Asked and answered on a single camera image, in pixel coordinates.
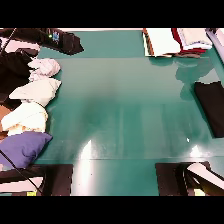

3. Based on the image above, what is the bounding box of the beige garment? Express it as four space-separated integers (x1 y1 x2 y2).
8 77 63 108

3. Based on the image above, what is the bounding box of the cream garment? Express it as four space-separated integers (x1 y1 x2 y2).
0 101 50 137

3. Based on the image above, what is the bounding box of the purple garment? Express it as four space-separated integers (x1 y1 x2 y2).
0 131 54 170

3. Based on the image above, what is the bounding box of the red folded garment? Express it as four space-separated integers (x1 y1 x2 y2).
171 28 208 55

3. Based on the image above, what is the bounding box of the brown garment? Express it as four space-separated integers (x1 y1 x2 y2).
0 104 13 141

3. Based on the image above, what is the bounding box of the pale grey folded garment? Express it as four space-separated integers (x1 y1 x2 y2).
176 28 214 51

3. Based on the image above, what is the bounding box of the pink garment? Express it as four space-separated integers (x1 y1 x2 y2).
4 39 41 54

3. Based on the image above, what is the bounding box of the black cable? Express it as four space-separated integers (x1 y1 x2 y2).
0 149 45 196

